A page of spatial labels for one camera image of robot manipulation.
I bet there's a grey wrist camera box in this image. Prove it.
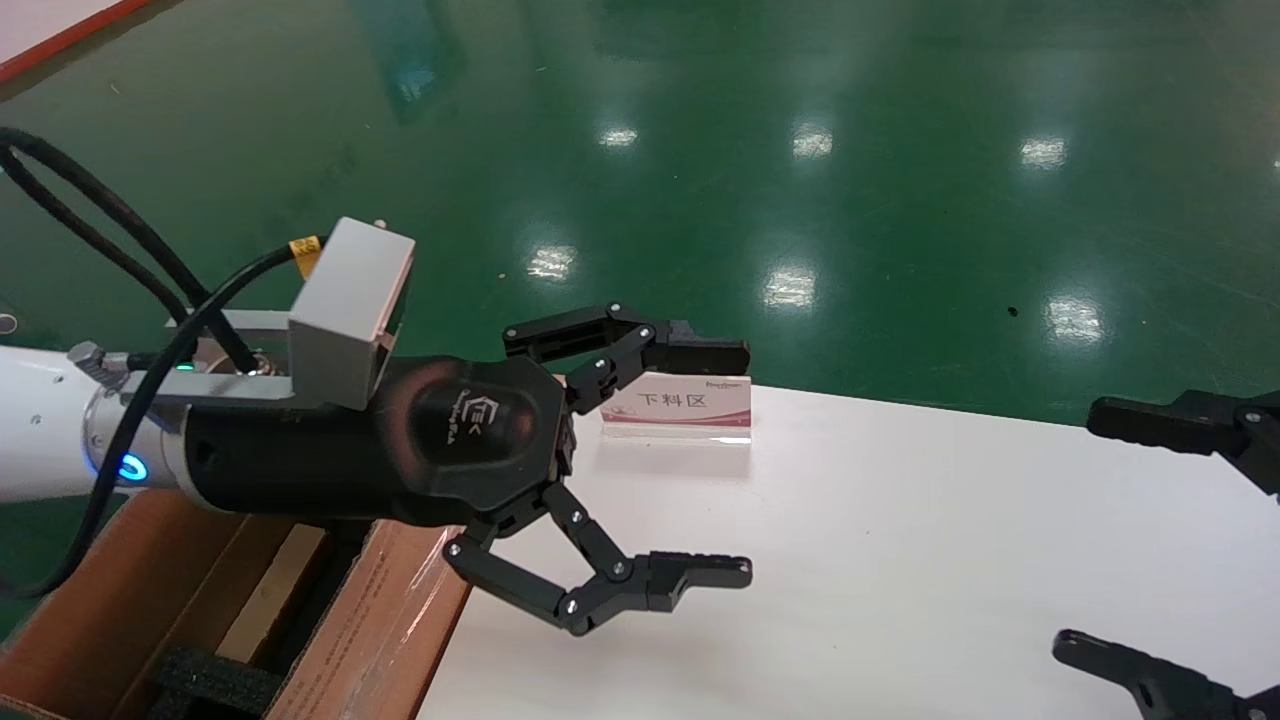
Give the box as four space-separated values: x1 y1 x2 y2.
165 217 417 411

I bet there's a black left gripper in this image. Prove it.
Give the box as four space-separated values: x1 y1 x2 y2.
180 303 753 638

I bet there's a large open cardboard box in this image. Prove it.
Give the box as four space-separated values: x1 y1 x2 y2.
0 490 473 720

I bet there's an acrylic sign with red print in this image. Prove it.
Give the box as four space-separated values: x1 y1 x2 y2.
598 372 753 447

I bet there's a black foam insert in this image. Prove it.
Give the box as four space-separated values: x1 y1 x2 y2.
150 645 287 720

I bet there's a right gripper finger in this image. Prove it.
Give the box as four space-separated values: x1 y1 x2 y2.
1087 390 1280 496
1052 628 1280 720

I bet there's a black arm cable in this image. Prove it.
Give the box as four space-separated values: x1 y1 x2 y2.
0 128 326 601

